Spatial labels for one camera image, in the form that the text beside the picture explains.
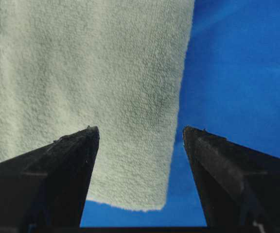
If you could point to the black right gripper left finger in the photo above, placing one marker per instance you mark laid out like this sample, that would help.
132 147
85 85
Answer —
46 188

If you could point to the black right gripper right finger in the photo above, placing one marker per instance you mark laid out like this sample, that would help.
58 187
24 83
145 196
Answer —
239 188

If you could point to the pale green bath towel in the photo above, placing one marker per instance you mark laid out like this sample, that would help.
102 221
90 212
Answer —
114 64

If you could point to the blue table cloth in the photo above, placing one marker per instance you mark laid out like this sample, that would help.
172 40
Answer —
230 88

